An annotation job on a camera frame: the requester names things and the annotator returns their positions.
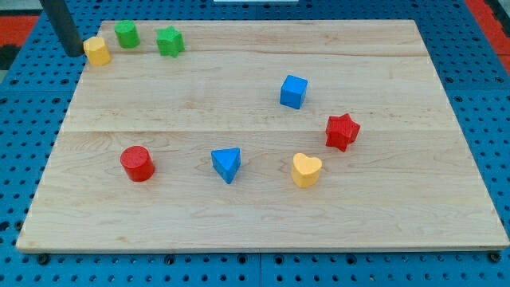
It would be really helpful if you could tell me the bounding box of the yellow hexagon block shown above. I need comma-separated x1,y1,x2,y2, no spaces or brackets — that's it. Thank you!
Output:
83,37,111,65

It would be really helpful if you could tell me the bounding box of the blue triangle block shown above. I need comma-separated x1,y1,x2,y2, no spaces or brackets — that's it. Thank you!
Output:
211,147,241,184

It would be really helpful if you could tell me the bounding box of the wooden board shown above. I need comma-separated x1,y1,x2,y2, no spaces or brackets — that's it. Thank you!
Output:
17,20,509,254

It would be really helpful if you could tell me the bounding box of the green star block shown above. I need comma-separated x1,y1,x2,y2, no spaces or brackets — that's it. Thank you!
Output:
156,26,185,57

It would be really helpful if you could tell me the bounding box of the blue cube block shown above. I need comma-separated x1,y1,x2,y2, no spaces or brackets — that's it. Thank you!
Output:
280,75,308,109

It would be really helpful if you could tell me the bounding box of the red cylinder block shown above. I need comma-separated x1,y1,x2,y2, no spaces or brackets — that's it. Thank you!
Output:
120,146,155,182

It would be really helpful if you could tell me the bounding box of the red star block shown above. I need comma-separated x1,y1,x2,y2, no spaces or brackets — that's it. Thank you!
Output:
325,113,361,152

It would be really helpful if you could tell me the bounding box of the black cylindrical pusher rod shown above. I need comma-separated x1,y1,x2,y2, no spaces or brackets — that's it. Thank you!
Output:
39,0,84,57

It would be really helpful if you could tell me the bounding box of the yellow heart block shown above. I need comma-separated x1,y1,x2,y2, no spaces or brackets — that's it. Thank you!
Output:
291,153,323,188

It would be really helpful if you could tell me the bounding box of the green cylinder block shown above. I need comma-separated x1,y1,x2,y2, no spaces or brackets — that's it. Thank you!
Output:
114,20,140,49

